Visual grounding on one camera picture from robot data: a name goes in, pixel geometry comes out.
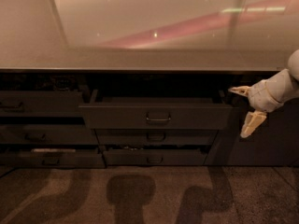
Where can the dark grey cabinet door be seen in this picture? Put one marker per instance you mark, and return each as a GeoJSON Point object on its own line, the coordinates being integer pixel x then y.
{"type": "Point", "coordinates": [274, 143]}

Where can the grey drawer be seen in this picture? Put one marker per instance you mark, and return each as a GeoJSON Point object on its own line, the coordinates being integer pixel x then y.
{"type": "Point", "coordinates": [40, 103]}
{"type": "Point", "coordinates": [155, 157]}
{"type": "Point", "coordinates": [77, 159]}
{"type": "Point", "coordinates": [155, 113]}
{"type": "Point", "coordinates": [156, 137]}
{"type": "Point", "coordinates": [47, 135]}

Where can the dark item in left drawer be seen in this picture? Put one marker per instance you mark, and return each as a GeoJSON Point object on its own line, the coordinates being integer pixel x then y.
{"type": "Point", "coordinates": [62, 83]}

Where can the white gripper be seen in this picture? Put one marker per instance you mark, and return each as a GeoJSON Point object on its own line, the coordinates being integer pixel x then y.
{"type": "Point", "coordinates": [260, 97]}

